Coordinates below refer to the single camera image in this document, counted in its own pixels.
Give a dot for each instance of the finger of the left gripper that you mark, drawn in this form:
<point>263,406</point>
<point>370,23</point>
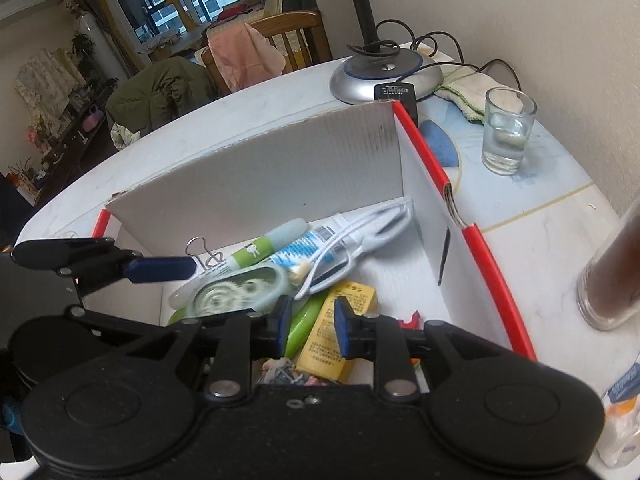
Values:
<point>99,257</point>

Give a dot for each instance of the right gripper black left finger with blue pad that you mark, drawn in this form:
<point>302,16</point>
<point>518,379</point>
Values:
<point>213,356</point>

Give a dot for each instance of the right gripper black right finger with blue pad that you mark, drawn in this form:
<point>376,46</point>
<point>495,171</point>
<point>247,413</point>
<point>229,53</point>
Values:
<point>440,347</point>

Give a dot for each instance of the mint correction tape dispenser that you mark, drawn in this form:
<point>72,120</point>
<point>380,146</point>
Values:
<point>257,288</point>

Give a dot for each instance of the red figurine keychain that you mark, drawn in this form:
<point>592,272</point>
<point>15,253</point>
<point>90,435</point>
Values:
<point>413,323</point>

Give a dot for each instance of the white sunglasses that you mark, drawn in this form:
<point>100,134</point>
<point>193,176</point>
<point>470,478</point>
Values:
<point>369,232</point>

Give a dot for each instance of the yellow small box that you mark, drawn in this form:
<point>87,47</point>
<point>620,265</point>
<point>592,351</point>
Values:
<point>321,356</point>

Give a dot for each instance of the red white cardboard box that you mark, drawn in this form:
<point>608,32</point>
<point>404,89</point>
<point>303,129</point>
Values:
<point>342,162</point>

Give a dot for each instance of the blue white cream tube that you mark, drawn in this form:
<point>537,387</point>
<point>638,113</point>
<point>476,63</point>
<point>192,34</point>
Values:
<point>293,255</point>

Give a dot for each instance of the pink binder clip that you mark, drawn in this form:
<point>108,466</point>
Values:
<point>206,258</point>

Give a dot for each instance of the dark tv cabinet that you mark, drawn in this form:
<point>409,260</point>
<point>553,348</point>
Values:
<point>83,145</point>

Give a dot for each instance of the olive green jacket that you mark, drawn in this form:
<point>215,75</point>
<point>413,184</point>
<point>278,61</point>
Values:
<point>159,94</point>

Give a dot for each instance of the brown powder glass jar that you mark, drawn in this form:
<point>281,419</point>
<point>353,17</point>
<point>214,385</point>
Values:
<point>608,288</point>

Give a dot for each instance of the blue mountain table mat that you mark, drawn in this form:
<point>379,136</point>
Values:
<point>548,171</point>

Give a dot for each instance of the plastic snack bag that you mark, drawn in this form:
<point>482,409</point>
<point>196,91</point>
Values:
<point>618,445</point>

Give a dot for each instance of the pink cloth on chair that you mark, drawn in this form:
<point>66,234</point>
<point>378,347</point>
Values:
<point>244,57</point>

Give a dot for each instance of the wooden chair pink cloth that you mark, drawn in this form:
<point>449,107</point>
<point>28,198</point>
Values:
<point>299,35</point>

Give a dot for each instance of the black power adapter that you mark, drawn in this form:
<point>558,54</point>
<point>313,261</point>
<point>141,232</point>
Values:
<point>401,92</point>

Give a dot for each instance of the clear glass of water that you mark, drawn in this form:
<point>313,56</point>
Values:
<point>506,135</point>

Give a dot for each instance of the white green towel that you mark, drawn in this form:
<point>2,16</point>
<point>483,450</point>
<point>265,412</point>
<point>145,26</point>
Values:
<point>467,90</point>

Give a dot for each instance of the silver desk lamp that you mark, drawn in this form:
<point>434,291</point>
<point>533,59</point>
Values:
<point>381,63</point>

